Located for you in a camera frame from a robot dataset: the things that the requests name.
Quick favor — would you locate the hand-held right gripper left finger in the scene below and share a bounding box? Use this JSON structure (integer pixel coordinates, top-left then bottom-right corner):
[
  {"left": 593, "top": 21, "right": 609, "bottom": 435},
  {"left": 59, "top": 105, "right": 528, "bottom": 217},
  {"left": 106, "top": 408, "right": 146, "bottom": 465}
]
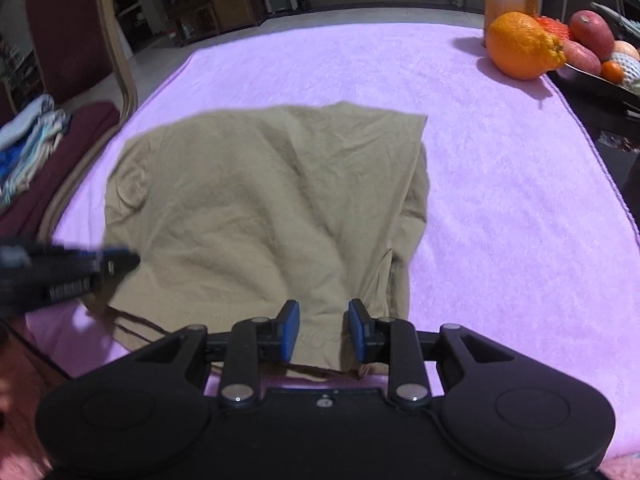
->
[{"left": 130, "top": 299, "right": 302, "bottom": 408}]

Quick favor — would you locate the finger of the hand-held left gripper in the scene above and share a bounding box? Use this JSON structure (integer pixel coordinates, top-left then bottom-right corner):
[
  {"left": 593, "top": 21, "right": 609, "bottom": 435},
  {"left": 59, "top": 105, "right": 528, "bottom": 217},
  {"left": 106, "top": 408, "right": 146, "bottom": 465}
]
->
[{"left": 94, "top": 247, "right": 142, "bottom": 281}]

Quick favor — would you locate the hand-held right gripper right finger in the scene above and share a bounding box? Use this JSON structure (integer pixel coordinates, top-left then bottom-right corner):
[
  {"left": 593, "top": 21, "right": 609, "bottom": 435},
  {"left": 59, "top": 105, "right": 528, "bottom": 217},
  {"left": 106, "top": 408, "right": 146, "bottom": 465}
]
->
[{"left": 348, "top": 298, "right": 516, "bottom": 408}]

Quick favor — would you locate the khaki cloth garment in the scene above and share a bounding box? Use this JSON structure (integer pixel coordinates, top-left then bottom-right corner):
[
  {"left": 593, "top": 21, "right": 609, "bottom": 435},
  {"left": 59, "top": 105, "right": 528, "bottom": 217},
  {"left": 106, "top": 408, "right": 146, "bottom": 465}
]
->
[{"left": 102, "top": 101, "right": 431, "bottom": 380}]

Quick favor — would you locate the stack of folded clothes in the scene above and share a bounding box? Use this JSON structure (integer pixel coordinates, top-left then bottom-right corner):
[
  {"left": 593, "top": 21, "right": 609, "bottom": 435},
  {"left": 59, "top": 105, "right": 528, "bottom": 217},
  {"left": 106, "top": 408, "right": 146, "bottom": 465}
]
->
[{"left": 0, "top": 94, "right": 72, "bottom": 211}]

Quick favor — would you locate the pink fleece clothing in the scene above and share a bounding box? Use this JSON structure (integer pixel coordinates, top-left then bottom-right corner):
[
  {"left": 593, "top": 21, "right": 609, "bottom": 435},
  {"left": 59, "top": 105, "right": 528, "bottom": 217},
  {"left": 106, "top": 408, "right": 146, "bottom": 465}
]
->
[{"left": 0, "top": 317, "right": 68, "bottom": 480}]

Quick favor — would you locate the pink fleece blanket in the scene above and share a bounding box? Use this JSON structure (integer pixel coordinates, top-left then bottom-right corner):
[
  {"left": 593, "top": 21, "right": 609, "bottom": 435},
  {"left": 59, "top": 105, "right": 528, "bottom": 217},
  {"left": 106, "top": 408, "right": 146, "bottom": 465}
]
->
[{"left": 25, "top": 22, "right": 640, "bottom": 466}]

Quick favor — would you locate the dark red gold-framed chair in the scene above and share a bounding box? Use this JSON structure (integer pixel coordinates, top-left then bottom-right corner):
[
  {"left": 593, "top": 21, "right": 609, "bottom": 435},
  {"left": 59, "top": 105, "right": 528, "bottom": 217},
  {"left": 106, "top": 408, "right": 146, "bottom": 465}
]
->
[{"left": 0, "top": 0, "right": 139, "bottom": 243}]

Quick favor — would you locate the large knobbed orange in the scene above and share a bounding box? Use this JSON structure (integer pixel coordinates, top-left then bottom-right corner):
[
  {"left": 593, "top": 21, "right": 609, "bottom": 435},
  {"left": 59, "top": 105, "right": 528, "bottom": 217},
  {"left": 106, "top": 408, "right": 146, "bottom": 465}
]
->
[{"left": 486, "top": 11, "right": 567, "bottom": 81}]

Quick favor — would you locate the black fruit tray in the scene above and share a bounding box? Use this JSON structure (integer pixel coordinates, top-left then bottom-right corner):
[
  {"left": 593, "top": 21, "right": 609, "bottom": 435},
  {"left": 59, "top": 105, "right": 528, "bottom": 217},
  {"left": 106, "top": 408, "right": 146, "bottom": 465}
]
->
[{"left": 547, "top": 62, "right": 640, "bottom": 107}]

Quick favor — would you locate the red apple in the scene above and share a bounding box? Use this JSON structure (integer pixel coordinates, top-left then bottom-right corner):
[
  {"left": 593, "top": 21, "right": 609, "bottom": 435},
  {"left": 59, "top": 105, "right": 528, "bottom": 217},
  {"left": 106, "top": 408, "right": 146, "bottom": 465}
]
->
[
  {"left": 562, "top": 40, "right": 602, "bottom": 77},
  {"left": 569, "top": 10, "right": 615, "bottom": 61}
]

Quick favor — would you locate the orange mesh-wrapped fruit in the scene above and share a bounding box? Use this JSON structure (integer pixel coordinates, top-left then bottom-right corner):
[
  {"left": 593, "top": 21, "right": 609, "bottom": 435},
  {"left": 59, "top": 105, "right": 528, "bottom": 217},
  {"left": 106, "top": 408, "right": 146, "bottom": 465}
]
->
[{"left": 537, "top": 16, "right": 573, "bottom": 42}]

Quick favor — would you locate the small tangerine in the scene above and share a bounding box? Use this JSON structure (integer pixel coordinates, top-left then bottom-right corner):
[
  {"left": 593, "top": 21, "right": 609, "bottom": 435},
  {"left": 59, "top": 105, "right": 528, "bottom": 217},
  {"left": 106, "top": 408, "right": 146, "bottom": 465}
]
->
[{"left": 600, "top": 60, "right": 626, "bottom": 84}]

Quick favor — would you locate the white foam-netted fruit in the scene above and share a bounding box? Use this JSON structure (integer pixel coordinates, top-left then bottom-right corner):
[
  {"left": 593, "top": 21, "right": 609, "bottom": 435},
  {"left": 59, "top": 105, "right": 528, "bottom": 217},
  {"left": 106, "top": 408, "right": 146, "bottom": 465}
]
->
[{"left": 612, "top": 52, "right": 640, "bottom": 92}]

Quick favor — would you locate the chrome office chair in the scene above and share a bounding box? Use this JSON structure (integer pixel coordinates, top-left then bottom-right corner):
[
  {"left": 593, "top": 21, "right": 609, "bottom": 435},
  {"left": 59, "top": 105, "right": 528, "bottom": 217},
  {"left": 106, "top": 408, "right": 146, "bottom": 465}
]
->
[{"left": 591, "top": 0, "right": 640, "bottom": 37}]

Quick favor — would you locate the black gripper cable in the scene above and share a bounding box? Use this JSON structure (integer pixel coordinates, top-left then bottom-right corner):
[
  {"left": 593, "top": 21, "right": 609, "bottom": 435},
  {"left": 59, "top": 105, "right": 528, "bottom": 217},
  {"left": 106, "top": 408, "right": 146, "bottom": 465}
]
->
[{"left": 0, "top": 317, "right": 73, "bottom": 380}]

